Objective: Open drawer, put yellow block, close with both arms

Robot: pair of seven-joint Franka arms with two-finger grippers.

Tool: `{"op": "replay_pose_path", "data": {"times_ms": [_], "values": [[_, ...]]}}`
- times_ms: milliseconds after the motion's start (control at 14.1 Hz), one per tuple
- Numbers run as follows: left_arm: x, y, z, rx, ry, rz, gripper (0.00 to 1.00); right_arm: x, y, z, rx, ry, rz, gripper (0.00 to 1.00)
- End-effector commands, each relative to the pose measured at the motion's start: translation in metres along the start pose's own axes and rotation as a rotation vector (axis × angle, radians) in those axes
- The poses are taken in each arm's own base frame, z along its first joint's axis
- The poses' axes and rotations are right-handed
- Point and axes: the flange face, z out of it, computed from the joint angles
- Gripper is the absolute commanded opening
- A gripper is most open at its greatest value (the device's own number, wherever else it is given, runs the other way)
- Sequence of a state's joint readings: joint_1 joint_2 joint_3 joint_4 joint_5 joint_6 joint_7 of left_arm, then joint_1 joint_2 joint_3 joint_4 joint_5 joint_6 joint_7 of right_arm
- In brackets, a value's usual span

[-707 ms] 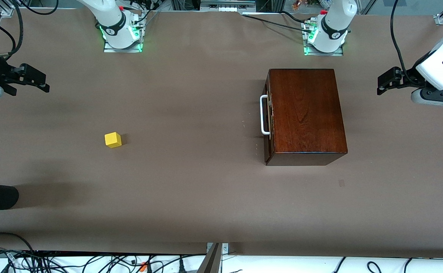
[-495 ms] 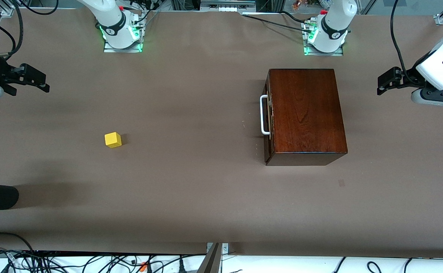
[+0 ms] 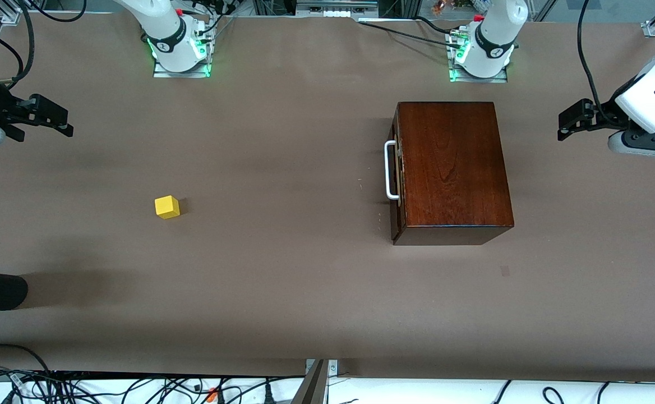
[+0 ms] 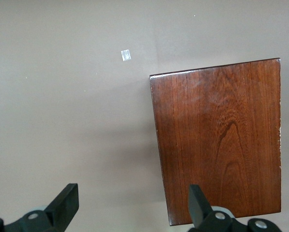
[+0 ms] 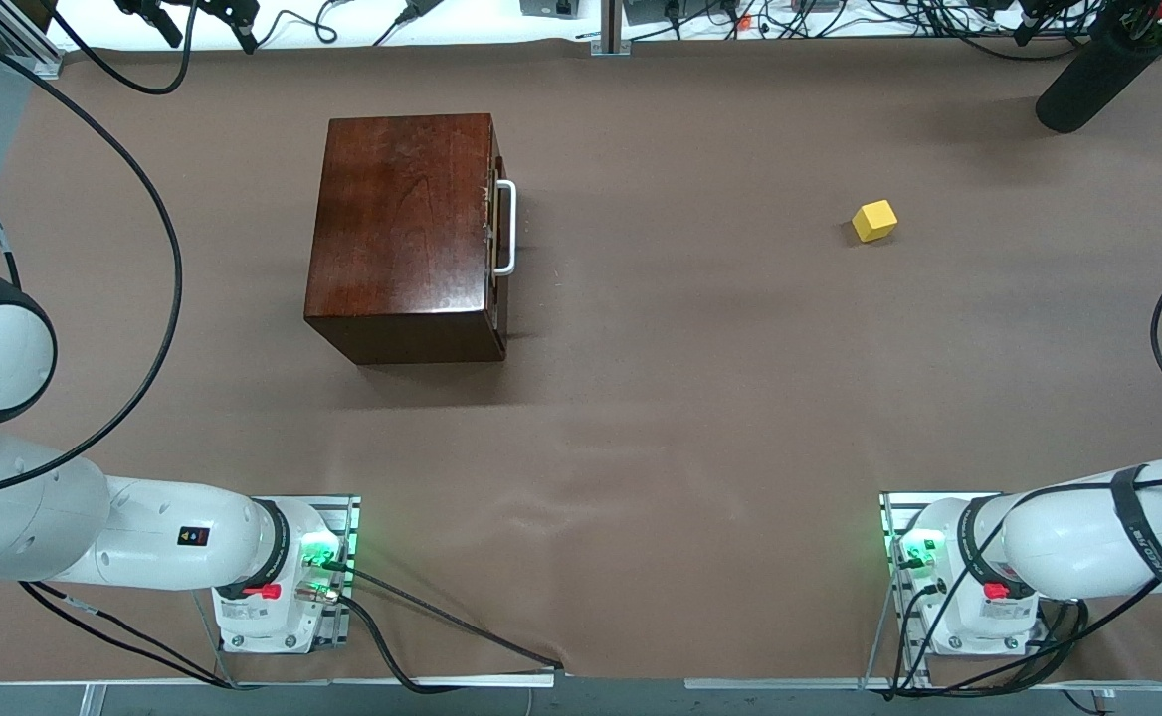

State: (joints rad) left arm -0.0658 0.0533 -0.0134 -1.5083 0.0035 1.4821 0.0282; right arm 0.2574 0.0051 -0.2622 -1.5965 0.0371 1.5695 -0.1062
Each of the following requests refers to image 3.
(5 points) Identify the yellow cube block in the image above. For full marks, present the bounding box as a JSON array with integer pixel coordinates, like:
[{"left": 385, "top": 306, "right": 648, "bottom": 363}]
[{"left": 154, "top": 195, "right": 182, "bottom": 220}]

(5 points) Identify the wooden drawer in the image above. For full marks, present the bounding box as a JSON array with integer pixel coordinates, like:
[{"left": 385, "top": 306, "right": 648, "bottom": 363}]
[{"left": 391, "top": 108, "right": 405, "bottom": 239}]

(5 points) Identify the white metal drawer handle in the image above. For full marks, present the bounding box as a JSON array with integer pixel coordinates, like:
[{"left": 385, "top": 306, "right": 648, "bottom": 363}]
[{"left": 384, "top": 140, "right": 402, "bottom": 201}]

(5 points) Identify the dark brown wooden cabinet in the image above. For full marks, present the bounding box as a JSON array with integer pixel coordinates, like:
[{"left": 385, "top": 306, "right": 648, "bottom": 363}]
[{"left": 389, "top": 101, "right": 515, "bottom": 246}]

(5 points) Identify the white power strip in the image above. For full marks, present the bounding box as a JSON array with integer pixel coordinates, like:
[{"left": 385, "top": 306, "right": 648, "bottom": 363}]
[{"left": 296, "top": 0, "right": 380, "bottom": 19}]

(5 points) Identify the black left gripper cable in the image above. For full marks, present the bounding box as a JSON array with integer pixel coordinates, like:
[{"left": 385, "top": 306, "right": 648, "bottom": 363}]
[{"left": 576, "top": 0, "right": 608, "bottom": 116}]

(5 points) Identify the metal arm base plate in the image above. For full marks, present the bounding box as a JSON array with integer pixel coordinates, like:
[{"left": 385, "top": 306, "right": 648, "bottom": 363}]
[
  {"left": 153, "top": 34, "right": 214, "bottom": 79},
  {"left": 449, "top": 34, "right": 509, "bottom": 84}
]

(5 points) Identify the thin black table cable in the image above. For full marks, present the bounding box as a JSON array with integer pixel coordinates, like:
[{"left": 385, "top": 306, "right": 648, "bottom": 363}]
[{"left": 357, "top": 20, "right": 465, "bottom": 50}]

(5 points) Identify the tangled black cable bundle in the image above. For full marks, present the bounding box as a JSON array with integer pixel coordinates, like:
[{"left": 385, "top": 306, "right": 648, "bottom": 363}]
[{"left": 0, "top": 343, "right": 306, "bottom": 404}]

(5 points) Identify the aluminium frame post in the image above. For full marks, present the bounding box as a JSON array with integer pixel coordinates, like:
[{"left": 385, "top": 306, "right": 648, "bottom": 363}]
[{"left": 292, "top": 359, "right": 339, "bottom": 404}]

